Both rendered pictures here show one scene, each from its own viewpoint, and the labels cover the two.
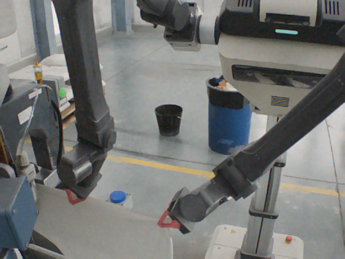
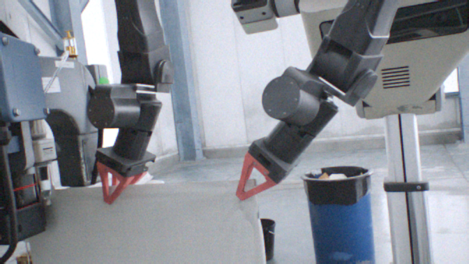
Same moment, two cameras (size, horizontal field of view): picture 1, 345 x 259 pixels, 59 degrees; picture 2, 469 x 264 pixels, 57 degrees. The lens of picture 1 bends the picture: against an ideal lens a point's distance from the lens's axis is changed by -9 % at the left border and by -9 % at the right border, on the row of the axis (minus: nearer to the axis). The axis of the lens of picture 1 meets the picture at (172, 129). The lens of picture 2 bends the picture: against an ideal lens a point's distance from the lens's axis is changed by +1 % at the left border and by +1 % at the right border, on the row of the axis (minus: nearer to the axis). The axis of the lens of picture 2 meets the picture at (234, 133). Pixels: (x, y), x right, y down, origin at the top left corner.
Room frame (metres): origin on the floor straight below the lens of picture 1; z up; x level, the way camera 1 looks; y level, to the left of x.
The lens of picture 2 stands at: (-0.08, 0.01, 1.21)
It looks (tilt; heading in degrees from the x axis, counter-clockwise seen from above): 4 degrees down; 2
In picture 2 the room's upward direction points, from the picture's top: 7 degrees counter-clockwise
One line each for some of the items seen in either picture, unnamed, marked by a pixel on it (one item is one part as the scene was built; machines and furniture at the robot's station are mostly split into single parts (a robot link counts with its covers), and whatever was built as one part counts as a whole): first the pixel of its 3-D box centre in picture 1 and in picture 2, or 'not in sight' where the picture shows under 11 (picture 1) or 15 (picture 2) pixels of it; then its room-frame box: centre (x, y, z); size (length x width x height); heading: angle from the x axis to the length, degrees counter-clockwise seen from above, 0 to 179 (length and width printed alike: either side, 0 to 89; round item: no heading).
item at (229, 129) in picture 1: (230, 115); (340, 218); (2.84, -0.55, 0.32); 0.51 x 0.48 x 0.65; 160
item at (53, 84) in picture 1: (52, 91); (90, 85); (0.93, 0.37, 1.29); 0.08 x 0.05 x 0.09; 70
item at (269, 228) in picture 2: (169, 121); (258, 240); (3.15, 0.03, 0.13); 0.30 x 0.30 x 0.26
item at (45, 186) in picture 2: (31, 189); (45, 181); (0.67, 0.38, 1.11); 0.03 x 0.03 x 0.06
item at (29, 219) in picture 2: not in sight; (15, 223); (0.67, 0.45, 1.04); 0.08 x 0.06 x 0.05; 160
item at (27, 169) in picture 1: (28, 177); (42, 161); (0.68, 0.38, 1.14); 0.05 x 0.04 x 0.16; 160
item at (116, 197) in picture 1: (117, 197); not in sight; (0.98, 0.21, 0.84); 0.06 x 0.06 x 0.02
